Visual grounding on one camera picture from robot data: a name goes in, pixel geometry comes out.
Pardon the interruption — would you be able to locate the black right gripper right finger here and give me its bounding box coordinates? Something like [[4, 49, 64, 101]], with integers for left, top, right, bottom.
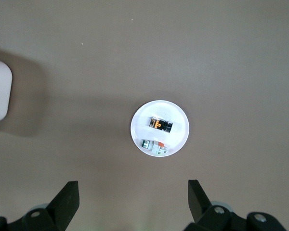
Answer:
[[184, 179, 286, 231]]

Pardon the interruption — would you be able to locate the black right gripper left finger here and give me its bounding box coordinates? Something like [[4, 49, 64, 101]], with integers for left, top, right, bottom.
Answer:
[[0, 180, 80, 231]]

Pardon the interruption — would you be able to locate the orange and black push-button switch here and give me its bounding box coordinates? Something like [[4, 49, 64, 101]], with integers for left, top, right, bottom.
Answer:
[[148, 116, 173, 134]]

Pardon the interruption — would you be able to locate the pink round plate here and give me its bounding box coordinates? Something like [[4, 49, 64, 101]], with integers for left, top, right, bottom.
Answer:
[[130, 100, 190, 158]]

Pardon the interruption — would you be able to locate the white lidded storage box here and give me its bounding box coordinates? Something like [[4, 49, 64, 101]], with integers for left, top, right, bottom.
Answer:
[[0, 59, 13, 125]]

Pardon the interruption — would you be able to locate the green and white push-button switch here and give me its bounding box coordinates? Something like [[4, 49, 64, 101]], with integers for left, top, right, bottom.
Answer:
[[141, 139, 169, 156]]

